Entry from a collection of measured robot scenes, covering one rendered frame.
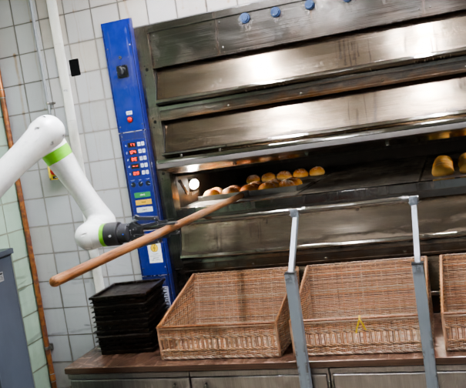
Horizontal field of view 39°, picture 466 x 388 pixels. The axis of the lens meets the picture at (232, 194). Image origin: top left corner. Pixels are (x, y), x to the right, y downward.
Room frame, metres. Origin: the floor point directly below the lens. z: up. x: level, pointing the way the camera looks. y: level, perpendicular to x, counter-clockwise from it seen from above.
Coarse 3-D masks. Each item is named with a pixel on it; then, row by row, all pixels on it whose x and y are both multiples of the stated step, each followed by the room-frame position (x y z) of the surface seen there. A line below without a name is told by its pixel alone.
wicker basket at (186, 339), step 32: (192, 288) 3.20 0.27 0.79; (224, 288) 3.17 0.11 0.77; (256, 288) 3.12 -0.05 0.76; (192, 320) 3.15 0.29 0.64; (224, 320) 3.14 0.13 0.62; (256, 320) 3.08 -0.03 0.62; (160, 352) 2.81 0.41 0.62; (192, 352) 2.76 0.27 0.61; (224, 352) 2.71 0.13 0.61; (256, 352) 2.66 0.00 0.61
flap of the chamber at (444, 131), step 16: (432, 128) 2.74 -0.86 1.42; (448, 128) 2.72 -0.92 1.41; (464, 128) 2.70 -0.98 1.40; (304, 144) 2.92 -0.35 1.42; (320, 144) 2.89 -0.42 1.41; (336, 144) 2.87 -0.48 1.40; (352, 144) 2.88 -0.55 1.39; (368, 144) 2.91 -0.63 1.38; (384, 144) 2.94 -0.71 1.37; (192, 160) 3.09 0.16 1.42; (208, 160) 3.06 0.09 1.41; (224, 160) 3.04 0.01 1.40; (240, 160) 3.08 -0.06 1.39; (256, 160) 3.11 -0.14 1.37; (272, 160) 3.15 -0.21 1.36
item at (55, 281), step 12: (240, 192) 3.34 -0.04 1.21; (216, 204) 2.97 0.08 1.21; (228, 204) 3.11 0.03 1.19; (192, 216) 2.67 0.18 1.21; (168, 228) 2.43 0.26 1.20; (144, 240) 2.23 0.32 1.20; (108, 252) 2.02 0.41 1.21; (120, 252) 2.07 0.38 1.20; (84, 264) 1.87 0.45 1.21; (96, 264) 1.92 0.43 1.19; (60, 276) 1.75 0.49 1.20; (72, 276) 1.80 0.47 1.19
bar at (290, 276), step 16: (288, 208) 2.73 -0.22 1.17; (304, 208) 2.70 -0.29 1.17; (320, 208) 2.67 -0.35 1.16; (336, 208) 2.65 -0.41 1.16; (352, 208) 2.64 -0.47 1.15; (416, 208) 2.53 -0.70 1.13; (192, 224) 2.86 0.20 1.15; (416, 224) 2.48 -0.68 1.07; (416, 240) 2.43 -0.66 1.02; (416, 256) 2.38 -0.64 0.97; (288, 272) 2.52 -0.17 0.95; (416, 272) 2.34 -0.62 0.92; (288, 288) 2.50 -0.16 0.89; (416, 288) 2.35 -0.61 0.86; (304, 336) 2.51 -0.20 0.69; (432, 336) 2.37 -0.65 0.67; (304, 352) 2.49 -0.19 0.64; (432, 352) 2.34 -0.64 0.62; (304, 368) 2.49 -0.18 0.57; (432, 368) 2.34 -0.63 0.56; (304, 384) 2.50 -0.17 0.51; (432, 384) 2.34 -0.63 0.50
